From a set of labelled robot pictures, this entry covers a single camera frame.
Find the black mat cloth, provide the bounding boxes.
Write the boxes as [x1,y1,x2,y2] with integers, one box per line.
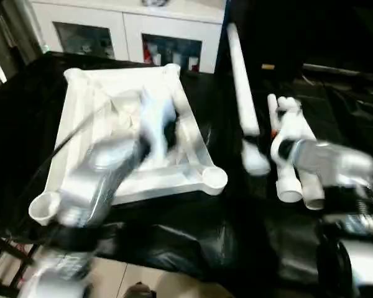
[0,50,373,298]

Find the grey metal bar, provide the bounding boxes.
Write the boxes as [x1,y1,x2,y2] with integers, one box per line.
[302,63,373,83]

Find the white plastic table top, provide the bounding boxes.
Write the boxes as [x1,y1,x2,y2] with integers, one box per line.
[28,62,229,226]

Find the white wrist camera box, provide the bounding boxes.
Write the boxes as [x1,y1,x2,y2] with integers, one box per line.
[269,104,303,166]
[139,89,178,163]

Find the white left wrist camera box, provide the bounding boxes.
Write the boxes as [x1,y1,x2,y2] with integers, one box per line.
[139,89,178,163]

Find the grey curtain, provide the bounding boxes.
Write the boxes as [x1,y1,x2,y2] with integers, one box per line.
[0,0,43,91]

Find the white glass-door cabinet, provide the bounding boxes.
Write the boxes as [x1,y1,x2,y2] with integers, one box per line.
[27,0,227,75]

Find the black folding table frame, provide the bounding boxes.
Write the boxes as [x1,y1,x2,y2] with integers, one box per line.
[0,232,42,290]

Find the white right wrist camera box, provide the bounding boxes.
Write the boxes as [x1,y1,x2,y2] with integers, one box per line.
[269,104,303,166]

